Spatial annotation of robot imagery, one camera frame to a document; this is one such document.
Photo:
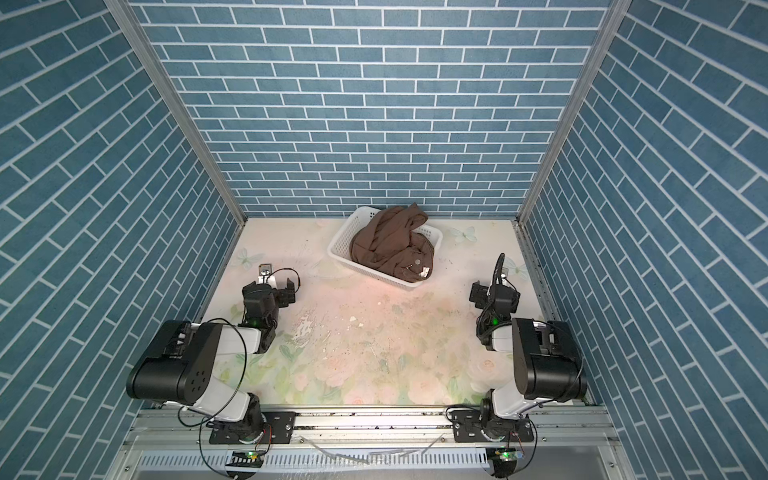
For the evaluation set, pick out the corner aluminium post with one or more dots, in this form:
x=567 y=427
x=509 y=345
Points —
x=129 y=25
x=605 y=35

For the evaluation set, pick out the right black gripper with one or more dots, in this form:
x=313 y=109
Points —
x=483 y=292

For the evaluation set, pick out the green circuit board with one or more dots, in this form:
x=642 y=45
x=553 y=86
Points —
x=505 y=455
x=250 y=459

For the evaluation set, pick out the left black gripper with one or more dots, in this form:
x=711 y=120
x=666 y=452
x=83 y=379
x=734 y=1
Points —
x=281 y=294

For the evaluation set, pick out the right green circuit board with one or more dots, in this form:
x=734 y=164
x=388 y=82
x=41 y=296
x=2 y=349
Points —
x=505 y=455

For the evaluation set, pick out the right corner aluminium post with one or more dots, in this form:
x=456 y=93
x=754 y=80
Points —
x=605 y=35

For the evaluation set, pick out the white slotted cable duct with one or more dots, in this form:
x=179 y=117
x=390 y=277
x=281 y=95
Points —
x=312 y=460

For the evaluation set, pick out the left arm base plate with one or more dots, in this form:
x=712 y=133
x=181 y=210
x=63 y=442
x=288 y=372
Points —
x=275 y=427

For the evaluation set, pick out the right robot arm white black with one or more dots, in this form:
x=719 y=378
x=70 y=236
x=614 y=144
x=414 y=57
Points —
x=547 y=364

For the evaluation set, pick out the left green circuit board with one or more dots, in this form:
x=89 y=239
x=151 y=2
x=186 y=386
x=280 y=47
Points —
x=250 y=459

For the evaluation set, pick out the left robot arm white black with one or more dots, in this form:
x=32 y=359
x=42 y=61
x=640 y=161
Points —
x=177 y=365

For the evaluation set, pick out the aluminium front rail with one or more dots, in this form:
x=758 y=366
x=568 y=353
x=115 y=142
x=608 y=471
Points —
x=372 y=426

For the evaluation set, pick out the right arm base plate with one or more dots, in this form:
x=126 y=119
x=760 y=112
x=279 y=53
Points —
x=470 y=426

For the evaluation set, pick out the white plastic basket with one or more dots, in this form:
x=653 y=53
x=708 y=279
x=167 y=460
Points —
x=340 y=245

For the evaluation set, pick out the brown trousers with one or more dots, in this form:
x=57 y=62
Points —
x=390 y=244

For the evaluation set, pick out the left corner aluminium post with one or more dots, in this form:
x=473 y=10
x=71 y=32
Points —
x=129 y=25

